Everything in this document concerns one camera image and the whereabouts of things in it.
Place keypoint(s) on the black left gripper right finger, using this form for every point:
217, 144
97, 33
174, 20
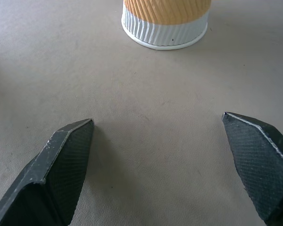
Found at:
261, 164

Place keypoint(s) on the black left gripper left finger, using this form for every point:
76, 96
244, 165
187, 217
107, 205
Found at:
49, 179

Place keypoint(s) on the orange and white paper cup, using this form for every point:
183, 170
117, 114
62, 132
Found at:
165, 23

